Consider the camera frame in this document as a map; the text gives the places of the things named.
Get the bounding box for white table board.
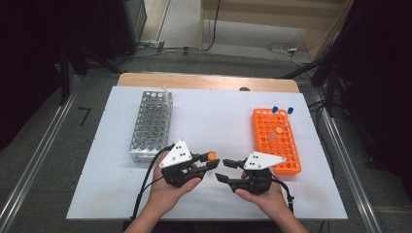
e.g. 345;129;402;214
66;85;348;221

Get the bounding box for dark grey cabinet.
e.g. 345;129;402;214
96;0;148;61

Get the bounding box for person's left hand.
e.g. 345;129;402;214
147;160;202;217

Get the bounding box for person's right hand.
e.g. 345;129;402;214
234;169;293;218

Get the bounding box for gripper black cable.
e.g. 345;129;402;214
271;176;296;215
130;144;176;221

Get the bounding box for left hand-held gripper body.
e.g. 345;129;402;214
158;139;208;189

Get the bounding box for black metal stand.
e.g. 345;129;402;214
278;57;345;118
58;42;124;106

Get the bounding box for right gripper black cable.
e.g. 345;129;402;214
271;176;296;215

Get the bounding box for grey floor cables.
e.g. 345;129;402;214
120;39;202;61

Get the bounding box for white floor cable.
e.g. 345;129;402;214
265;41;313;68

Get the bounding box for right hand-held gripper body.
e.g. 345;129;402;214
226;150;288;196

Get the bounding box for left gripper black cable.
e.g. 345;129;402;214
130;144;176;221

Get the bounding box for orange plastic tube rack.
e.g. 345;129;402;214
252;108;302;176

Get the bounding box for hanging black cable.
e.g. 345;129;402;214
202;0;222;52

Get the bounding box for black floor cables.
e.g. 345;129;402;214
307;99;336;176

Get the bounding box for silver metal tube rack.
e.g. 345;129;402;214
128;90;174;164

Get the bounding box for aluminium floor rail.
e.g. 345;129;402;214
311;86;385;233
0;75;82;233

